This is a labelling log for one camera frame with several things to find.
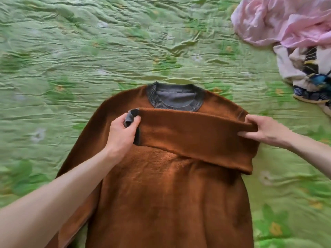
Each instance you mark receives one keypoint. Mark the person's left hand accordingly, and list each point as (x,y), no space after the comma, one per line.
(120,138)

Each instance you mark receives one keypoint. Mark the pink cloth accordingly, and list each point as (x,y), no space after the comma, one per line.
(281,20)

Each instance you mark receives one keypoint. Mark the green floral bedspread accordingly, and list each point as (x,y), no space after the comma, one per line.
(103,49)

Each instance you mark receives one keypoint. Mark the person's right forearm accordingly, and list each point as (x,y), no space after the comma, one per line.
(310,153)

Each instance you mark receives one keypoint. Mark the white patterned garment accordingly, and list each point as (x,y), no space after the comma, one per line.
(306,72)

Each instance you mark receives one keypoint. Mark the person's right thumb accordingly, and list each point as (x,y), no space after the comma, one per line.
(250,120)

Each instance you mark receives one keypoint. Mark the person's left forearm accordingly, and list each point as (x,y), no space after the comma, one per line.
(49,201)

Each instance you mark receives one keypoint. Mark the person's left thumb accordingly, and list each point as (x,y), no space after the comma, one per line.
(133,126)

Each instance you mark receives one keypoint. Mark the person's right hand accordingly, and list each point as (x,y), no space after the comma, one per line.
(269,130)

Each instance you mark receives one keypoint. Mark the brown fleece sweater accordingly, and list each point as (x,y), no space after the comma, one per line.
(170,178)

